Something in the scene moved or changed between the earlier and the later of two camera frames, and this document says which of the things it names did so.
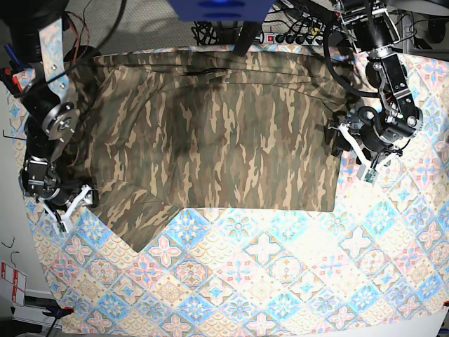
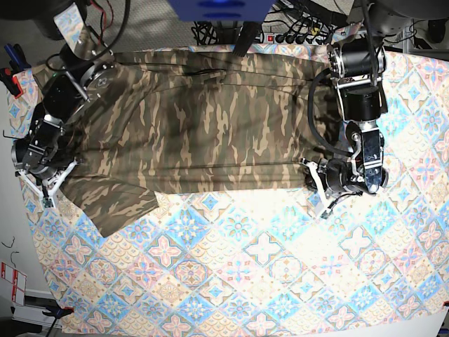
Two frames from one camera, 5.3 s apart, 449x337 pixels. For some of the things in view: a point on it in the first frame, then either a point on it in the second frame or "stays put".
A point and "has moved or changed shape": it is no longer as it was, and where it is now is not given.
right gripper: x=372 y=145 to x=333 y=181
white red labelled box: x=18 y=279 stays put
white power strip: x=290 y=38 stays put
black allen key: x=8 y=137 stays put
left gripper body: x=61 y=208 to x=46 y=193
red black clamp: x=11 y=81 stays put
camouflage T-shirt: x=159 y=130 has moved or changed shape
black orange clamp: x=57 y=312 stays put
